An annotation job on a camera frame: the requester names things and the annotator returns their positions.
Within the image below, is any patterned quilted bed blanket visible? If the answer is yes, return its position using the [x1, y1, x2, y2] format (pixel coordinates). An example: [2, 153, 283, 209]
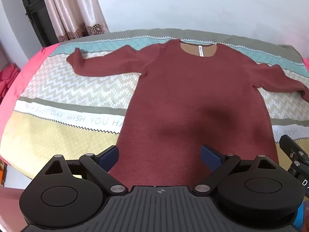
[0, 28, 309, 178]

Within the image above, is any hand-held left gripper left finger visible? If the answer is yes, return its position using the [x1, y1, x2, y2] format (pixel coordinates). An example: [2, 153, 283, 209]
[44, 145, 129, 195]

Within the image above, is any pink bed sheet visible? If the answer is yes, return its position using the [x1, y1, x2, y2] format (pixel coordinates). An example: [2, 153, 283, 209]
[0, 42, 61, 167]

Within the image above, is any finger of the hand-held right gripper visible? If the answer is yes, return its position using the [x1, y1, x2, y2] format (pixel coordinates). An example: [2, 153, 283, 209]
[279, 135, 305, 157]

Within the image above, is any red folded cloth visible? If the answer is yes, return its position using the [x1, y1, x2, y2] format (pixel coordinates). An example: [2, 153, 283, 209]
[0, 63, 22, 100]

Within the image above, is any dark window frame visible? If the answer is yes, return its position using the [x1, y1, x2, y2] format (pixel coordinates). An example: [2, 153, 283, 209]
[18, 0, 59, 48]

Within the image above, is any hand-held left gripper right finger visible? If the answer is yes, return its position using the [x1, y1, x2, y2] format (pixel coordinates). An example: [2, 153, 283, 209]
[192, 145, 278, 196]

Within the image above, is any pink satin curtain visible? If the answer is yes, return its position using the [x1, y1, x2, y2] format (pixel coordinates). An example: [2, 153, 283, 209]
[39, 0, 110, 43]

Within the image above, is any maroon long-sleeved sweater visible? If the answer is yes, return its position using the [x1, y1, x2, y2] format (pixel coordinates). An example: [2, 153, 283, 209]
[66, 39, 306, 187]

